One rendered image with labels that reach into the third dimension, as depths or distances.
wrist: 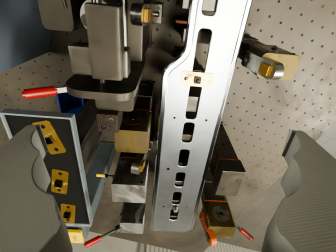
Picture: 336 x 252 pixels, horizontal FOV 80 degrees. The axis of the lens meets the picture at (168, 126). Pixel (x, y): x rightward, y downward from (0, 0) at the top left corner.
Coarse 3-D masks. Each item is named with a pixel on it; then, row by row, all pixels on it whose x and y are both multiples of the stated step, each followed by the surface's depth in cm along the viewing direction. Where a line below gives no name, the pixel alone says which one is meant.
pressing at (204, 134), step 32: (192, 0) 43; (224, 0) 44; (192, 32) 47; (224, 32) 47; (192, 64) 51; (224, 64) 51; (160, 96) 55; (224, 96) 56; (160, 128) 61; (160, 160) 68; (192, 160) 68; (160, 192) 76; (192, 192) 76; (160, 224) 87; (192, 224) 88
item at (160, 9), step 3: (150, 3) 45; (153, 3) 45; (156, 3) 45; (159, 3) 45; (162, 3) 69; (159, 6) 45; (162, 6) 69; (159, 9) 45; (162, 9) 70; (159, 12) 46; (162, 12) 70; (159, 15) 46; (162, 15) 71; (159, 18) 46; (159, 21) 47
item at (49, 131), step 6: (42, 120) 41; (48, 120) 41; (48, 126) 41; (48, 132) 42; (54, 132) 42; (48, 138) 42; (54, 138) 43; (48, 144) 44; (54, 144) 44; (60, 144) 44; (48, 150) 45; (54, 150) 45; (60, 150) 45
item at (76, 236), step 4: (68, 232) 62; (72, 232) 62; (76, 232) 62; (80, 232) 62; (72, 236) 63; (76, 236) 63; (80, 236) 63; (72, 240) 64; (76, 240) 64; (80, 240) 64
